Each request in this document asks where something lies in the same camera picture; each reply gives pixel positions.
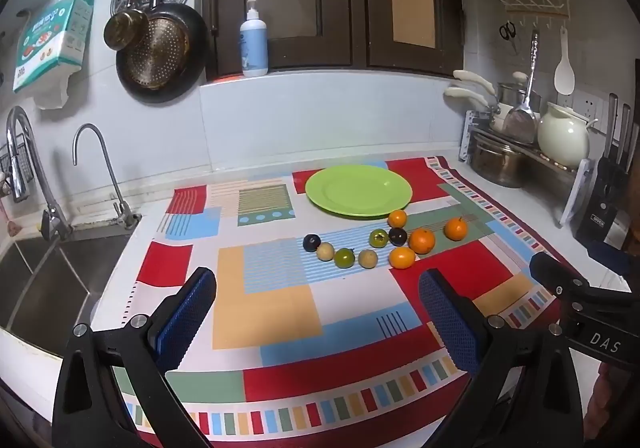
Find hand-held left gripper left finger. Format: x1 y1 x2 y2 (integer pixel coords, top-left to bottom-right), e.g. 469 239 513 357
51 267 217 448

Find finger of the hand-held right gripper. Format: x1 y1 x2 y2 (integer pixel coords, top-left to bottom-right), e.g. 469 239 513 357
530 252 640 325

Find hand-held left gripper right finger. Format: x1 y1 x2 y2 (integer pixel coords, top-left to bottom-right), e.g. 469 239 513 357
418 268 586 448

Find large orange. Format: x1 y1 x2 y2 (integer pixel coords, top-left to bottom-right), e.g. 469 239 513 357
408 228 436 255

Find green plate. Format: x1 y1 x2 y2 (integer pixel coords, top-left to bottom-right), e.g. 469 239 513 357
305 166 414 219

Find colourful patchwork table mat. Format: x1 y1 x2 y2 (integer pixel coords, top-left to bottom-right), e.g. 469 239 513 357
92 155 566 448

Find black knife block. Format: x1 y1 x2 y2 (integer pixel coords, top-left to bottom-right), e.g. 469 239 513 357
575 158 633 244

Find metal dish rack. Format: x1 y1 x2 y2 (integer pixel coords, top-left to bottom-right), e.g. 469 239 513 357
459 109 596 228

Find orange with stem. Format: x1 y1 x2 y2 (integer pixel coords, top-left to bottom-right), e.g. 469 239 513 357
444 217 469 242

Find steel sink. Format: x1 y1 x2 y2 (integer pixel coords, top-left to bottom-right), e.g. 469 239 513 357
0 233 133 359

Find steel stock pot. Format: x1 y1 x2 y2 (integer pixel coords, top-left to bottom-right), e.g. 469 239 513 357
470 133 533 189

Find white ceramic pot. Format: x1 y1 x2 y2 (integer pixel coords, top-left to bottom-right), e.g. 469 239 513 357
537 102 600 168

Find steel slotted spatula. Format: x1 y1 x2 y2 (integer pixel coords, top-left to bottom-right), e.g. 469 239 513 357
502 31 541 144

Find thin gooseneck faucet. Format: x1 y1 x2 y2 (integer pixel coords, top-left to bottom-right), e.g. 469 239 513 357
72 123 142 231

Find white rice paddle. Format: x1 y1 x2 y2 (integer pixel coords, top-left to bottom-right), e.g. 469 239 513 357
554 27 576 95

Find tall chrome faucet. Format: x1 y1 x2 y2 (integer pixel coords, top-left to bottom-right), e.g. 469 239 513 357
6 106 73 241

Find black scissors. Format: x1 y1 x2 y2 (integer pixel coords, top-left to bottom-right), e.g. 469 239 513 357
499 21 521 54

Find black frying pan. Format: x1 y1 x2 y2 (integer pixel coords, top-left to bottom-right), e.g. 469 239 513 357
115 0 210 105

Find white pump soap bottle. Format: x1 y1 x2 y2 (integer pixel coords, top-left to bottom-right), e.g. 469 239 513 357
239 0 270 78

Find small brass pot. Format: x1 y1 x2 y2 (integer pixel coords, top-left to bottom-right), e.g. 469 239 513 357
103 0 149 52

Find teal printed box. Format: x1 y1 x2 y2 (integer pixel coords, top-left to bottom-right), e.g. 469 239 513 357
12 0 96 94

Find white wall outlet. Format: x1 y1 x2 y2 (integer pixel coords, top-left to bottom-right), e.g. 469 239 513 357
557 93 603 121

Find dark wooden window frame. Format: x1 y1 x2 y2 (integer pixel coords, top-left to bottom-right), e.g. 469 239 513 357
197 0 466 79

